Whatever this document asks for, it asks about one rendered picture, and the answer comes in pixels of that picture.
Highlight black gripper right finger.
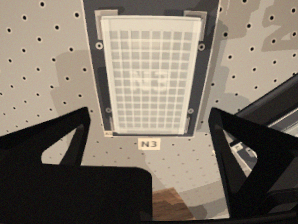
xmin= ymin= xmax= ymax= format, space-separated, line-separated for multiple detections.
xmin=208 ymin=107 xmax=298 ymax=218

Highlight grey flat base plate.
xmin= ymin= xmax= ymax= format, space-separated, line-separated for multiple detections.
xmin=0 ymin=0 xmax=298 ymax=220

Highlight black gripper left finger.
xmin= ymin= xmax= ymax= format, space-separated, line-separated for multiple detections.
xmin=0 ymin=107 xmax=91 ymax=165

